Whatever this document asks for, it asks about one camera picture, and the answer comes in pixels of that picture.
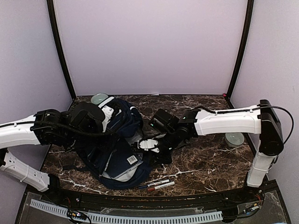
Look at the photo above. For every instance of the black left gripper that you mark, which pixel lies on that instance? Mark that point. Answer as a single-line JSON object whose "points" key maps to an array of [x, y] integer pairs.
{"points": [[106, 143]]}

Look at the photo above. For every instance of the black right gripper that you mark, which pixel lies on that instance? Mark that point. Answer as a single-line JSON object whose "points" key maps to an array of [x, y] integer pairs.
{"points": [[153, 156]]}

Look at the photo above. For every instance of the navy blue student backpack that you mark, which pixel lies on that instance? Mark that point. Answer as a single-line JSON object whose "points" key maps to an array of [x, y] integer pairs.
{"points": [[128, 122]]}

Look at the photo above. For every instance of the blue capped white marker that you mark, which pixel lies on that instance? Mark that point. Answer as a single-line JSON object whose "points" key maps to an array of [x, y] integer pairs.
{"points": [[154, 184]]}

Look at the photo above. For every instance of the red capped white marker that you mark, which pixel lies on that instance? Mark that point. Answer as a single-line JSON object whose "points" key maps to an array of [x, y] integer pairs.
{"points": [[160, 186]]}

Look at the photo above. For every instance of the navy blue notebook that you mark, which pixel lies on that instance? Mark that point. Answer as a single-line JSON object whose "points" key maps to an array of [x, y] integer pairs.
{"points": [[122, 163]]}

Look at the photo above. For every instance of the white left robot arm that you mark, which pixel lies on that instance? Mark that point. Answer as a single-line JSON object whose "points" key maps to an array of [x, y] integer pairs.
{"points": [[38, 129]]}

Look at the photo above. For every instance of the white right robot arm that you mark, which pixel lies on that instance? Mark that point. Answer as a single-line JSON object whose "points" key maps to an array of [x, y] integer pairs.
{"points": [[258, 119]]}

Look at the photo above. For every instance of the green bowl back left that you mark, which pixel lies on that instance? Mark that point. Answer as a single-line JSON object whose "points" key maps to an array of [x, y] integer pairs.
{"points": [[98, 98]]}

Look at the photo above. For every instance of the green bowl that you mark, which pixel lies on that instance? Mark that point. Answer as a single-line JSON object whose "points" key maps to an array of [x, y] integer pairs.
{"points": [[98, 98], [234, 139]]}

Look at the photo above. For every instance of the green bowl right side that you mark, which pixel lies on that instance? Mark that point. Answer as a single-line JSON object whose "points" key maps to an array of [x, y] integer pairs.
{"points": [[234, 139]]}

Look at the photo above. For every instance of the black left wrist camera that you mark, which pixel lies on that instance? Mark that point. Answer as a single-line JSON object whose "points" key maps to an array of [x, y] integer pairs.
{"points": [[87, 117]]}

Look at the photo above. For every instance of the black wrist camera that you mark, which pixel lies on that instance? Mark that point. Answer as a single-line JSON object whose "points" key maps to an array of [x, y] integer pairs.
{"points": [[87, 117], [164, 122]]}

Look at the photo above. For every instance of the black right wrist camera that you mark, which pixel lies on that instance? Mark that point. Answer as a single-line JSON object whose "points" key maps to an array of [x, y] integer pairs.
{"points": [[164, 122]]}

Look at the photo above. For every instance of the grey slotted cable duct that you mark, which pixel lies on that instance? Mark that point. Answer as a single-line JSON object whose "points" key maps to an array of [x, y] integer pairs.
{"points": [[112, 216]]}

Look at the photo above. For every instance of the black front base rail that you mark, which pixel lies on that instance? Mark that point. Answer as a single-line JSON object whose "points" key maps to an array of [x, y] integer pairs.
{"points": [[224, 200]]}

